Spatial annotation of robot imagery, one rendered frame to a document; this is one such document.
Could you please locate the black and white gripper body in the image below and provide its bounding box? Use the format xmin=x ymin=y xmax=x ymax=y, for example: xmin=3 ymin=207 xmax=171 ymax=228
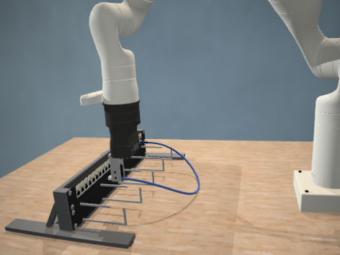
xmin=80 ymin=78 xmax=140 ymax=158

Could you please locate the black patch panel rack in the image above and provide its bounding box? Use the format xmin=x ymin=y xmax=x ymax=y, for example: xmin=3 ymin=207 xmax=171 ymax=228
xmin=5 ymin=129 xmax=183 ymax=249

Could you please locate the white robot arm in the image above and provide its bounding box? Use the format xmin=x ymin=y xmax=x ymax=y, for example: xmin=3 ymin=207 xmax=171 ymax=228
xmin=89 ymin=0 xmax=340 ymax=189

